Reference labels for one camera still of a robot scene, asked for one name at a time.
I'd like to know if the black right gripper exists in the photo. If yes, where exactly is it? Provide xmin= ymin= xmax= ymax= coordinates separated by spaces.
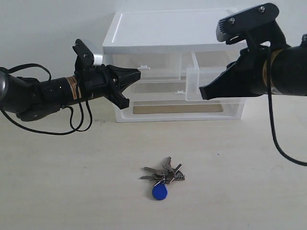
xmin=199 ymin=21 xmax=290 ymax=100

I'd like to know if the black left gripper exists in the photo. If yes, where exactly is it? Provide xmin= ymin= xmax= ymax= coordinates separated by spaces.
xmin=79 ymin=65 xmax=141 ymax=110

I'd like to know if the key bunch with blue fob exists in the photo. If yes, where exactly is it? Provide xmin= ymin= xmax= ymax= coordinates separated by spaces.
xmin=139 ymin=156 xmax=186 ymax=201

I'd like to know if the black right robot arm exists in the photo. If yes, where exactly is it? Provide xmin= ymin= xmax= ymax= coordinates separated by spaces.
xmin=199 ymin=21 xmax=307 ymax=100

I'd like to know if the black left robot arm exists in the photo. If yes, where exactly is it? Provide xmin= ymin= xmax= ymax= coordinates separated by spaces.
xmin=0 ymin=64 xmax=141 ymax=122

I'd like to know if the white plastic drawer cabinet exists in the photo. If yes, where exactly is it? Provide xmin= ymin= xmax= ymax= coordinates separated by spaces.
xmin=102 ymin=8 xmax=246 ymax=122

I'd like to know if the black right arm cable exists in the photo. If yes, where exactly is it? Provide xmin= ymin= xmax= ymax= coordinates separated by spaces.
xmin=266 ymin=47 xmax=307 ymax=166

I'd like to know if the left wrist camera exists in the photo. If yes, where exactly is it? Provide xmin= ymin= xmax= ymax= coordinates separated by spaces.
xmin=72 ymin=39 xmax=103 ymax=67

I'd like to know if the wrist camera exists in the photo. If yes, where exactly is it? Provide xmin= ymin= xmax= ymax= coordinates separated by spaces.
xmin=216 ymin=2 xmax=280 ymax=42
xmin=72 ymin=39 xmax=103 ymax=67

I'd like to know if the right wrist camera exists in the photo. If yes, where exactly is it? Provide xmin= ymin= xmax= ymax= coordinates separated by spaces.
xmin=216 ymin=2 xmax=280 ymax=42

